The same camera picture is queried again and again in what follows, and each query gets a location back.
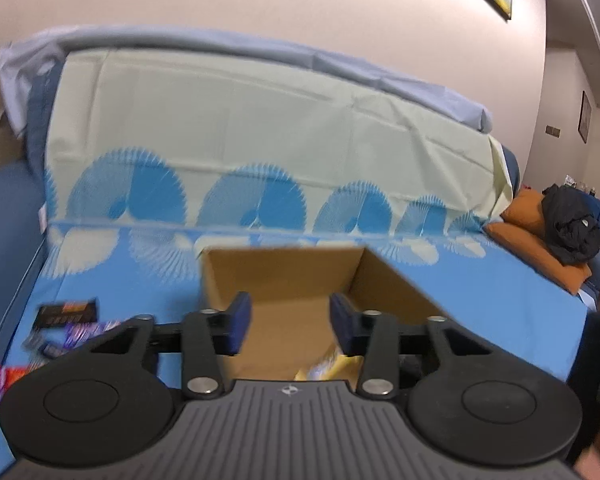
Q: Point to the light blue sheet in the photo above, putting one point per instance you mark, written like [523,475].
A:
[330,62]

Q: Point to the orange pillow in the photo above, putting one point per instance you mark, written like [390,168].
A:
[525,210]
[530,250]

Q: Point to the purple white-label snack packet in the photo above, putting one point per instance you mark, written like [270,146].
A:
[92,334]

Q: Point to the red snack packet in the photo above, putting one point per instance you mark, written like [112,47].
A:
[15,379]

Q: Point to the black garment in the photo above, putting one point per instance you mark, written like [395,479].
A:
[572,225]

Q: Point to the brown cardboard box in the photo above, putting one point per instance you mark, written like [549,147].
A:
[280,280]

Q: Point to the blue fan-printed bedsheet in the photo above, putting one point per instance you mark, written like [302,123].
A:
[230,125]

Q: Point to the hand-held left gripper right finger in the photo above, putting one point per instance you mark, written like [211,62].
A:
[341,321]

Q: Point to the yellow snack packet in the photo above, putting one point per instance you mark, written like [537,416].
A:
[337,364]

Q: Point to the wall switch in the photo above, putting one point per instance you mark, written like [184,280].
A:
[553,131]

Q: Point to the small framed wall picture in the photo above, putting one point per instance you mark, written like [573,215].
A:
[584,117]

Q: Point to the black biscuit packet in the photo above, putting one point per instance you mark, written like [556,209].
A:
[65,314]

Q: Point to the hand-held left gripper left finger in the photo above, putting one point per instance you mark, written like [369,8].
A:
[241,321]

